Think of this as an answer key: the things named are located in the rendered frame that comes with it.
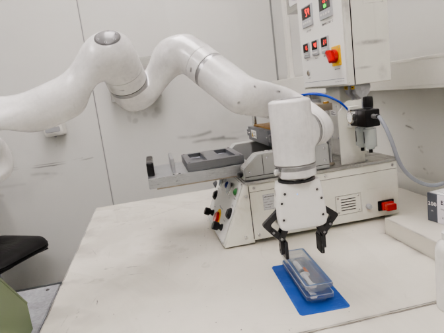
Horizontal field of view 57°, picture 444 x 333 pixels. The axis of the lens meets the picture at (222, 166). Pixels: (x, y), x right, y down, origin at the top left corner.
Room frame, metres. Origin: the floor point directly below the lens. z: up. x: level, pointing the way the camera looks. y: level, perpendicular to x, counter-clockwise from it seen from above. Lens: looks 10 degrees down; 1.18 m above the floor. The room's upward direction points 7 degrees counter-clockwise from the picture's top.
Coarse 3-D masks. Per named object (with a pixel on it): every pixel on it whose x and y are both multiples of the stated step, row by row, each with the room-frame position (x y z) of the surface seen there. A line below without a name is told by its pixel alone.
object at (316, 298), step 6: (282, 264) 0.90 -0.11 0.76; (288, 270) 0.85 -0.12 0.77; (294, 282) 0.80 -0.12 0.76; (300, 288) 0.76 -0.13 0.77; (330, 288) 0.74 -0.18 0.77; (324, 294) 0.72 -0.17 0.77; (330, 294) 0.73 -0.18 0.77; (312, 300) 0.72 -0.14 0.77; (318, 300) 0.74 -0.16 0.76; (324, 300) 0.74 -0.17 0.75
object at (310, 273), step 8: (296, 256) 0.87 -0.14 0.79; (304, 256) 0.86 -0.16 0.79; (296, 264) 0.82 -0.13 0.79; (304, 264) 0.82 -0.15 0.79; (312, 264) 0.81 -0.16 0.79; (296, 272) 0.79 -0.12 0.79; (304, 272) 0.78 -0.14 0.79; (312, 272) 0.78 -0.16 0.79; (320, 272) 0.77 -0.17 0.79; (304, 280) 0.75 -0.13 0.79; (312, 280) 0.74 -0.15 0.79; (320, 280) 0.74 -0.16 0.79; (328, 280) 0.74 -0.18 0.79
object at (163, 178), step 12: (168, 156) 1.25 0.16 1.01; (156, 168) 1.26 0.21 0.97; (168, 168) 1.23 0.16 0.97; (180, 168) 1.20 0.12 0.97; (216, 168) 1.13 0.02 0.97; (228, 168) 1.14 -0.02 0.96; (156, 180) 1.10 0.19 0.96; (168, 180) 1.11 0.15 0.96; (180, 180) 1.11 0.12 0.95; (192, 180) 1.12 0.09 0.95; (204, 180) 1.13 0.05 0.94
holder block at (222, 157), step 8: (200, 152) 1.32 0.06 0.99; (208, 152) 1.30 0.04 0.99; (216, 152) 1.33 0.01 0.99; (224, 152) 1.33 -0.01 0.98; (232, 152) 1.23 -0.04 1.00; (184, 160) 1.20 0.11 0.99; (192, 160) 1.27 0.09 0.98; (200, 160) 1.25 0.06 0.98; (208, 160) 1.14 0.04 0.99; (216, 160) 1.14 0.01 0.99; (224, 160) 1.15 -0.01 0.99; (232, 160) 1.15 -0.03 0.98; (240, 160) 1.15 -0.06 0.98; (192, 168) 1.13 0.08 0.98; (200, 168) 1.13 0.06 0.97; (208, 168) 1.14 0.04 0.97
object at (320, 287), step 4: (304, 248) 0.90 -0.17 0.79; (288, 264) 0.84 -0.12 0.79; (292, 268) 0.81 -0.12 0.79; (324, 272) 0.77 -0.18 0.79; (296, 276) 0.78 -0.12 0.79; (328, 276) 0.75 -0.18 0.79; (300, 280) 0.75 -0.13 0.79; (304, 284) 0.73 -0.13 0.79; (320, 284) 0.72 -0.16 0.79; (324, 284) 0.72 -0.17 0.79; (328, 284) 0.72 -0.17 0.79; (332, 284) 0.73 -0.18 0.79; (304, 288) 0.73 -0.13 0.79; (308, 288) 0.72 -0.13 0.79; (312, 288) 0.72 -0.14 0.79; (316, 288) 0.72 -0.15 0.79; (320, 288) 0.72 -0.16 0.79; (324, 288) 0.74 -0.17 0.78; (312, 292) 0.74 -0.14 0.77
